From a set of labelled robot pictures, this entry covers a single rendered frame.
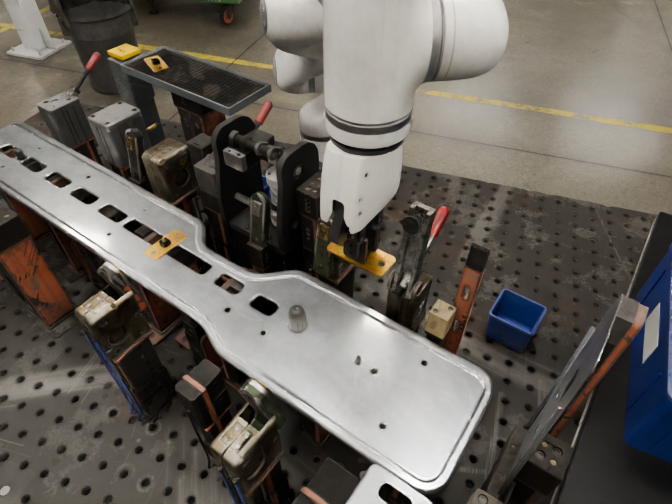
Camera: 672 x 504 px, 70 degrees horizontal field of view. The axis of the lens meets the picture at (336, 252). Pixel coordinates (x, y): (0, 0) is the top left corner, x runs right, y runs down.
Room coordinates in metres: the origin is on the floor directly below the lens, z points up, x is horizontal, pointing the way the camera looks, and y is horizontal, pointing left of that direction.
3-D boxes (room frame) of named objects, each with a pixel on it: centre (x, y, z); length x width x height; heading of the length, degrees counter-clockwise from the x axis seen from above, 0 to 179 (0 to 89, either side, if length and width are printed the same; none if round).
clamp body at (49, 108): (1.16, 0.73, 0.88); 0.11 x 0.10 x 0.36; 145
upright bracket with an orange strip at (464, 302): (0.49, -0.21, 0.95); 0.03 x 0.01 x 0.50; 55
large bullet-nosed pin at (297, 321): (0.49, 0.07, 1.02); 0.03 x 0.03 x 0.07
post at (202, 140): (0.92, 0.30, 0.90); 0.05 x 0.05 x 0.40; 55
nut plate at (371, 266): (0.42, -0.03, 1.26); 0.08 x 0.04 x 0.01; 55
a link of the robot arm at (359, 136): (0.42, -0.03, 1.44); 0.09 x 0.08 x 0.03; 145
